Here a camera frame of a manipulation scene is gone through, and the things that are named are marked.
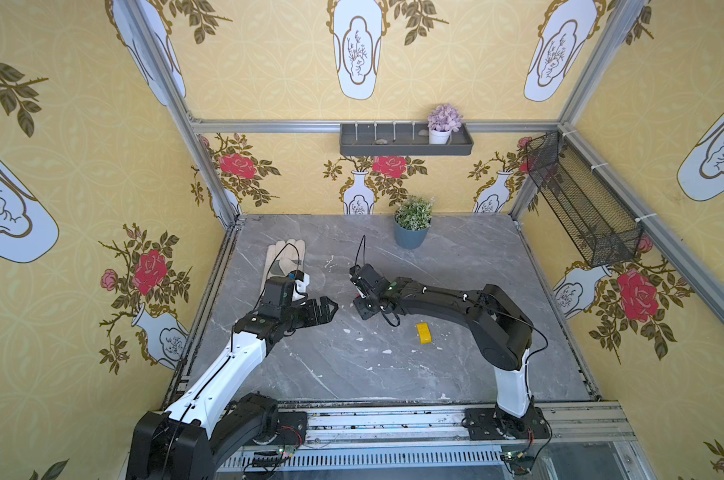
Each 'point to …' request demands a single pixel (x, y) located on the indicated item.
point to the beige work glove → (282, 259)
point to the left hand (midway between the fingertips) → (328, 309)
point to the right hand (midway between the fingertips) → (363, 312)
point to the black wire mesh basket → (588, 214)
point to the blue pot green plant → (412, 219)
